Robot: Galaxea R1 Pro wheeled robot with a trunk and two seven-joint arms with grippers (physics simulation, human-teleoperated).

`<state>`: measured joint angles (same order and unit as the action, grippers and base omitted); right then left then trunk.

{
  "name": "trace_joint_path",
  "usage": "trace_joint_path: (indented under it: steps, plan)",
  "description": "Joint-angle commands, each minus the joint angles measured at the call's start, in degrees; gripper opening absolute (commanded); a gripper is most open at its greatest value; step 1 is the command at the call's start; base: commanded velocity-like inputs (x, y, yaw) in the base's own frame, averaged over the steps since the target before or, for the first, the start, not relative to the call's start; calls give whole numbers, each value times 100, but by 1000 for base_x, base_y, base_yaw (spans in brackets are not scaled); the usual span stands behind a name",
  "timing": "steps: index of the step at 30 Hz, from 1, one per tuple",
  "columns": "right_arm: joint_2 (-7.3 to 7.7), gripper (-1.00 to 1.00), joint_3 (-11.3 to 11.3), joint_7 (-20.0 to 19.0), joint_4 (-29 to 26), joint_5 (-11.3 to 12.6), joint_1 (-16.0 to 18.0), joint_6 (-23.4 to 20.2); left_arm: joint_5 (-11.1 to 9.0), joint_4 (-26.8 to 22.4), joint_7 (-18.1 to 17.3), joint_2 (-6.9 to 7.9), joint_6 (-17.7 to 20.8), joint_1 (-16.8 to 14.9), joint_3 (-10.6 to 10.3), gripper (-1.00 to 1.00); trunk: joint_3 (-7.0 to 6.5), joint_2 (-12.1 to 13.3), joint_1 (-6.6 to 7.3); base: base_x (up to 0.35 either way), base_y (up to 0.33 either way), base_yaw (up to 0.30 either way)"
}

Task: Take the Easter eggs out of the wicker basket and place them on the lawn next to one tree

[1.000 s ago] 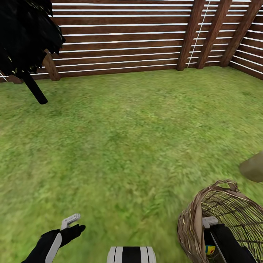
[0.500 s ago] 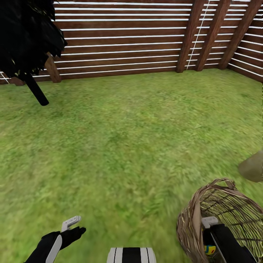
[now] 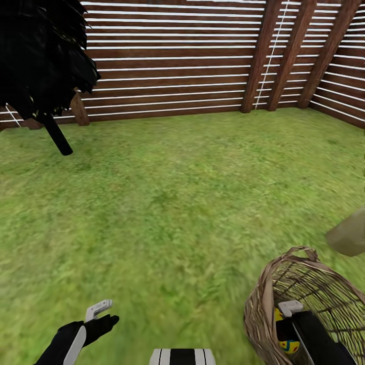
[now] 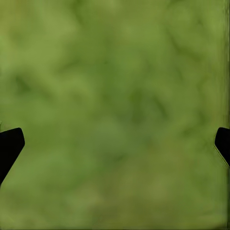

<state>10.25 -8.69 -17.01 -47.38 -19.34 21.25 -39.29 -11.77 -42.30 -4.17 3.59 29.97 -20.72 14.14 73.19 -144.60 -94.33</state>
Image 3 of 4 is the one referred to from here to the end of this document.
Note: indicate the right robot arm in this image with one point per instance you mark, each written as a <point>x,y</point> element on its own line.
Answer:
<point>304,326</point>

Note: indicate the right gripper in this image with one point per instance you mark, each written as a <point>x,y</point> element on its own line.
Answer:
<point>283,330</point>

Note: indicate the robot trunk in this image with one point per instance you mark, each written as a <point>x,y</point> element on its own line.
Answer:
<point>182,357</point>

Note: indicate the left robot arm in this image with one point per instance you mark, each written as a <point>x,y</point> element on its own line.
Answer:
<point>71,338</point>

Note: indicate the wicker basket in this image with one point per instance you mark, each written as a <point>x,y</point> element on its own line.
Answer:
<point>317,280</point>

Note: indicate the easter egg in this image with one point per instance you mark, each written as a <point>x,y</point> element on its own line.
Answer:
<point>290,346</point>

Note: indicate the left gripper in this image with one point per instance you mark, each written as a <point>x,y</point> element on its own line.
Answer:
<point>102,326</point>

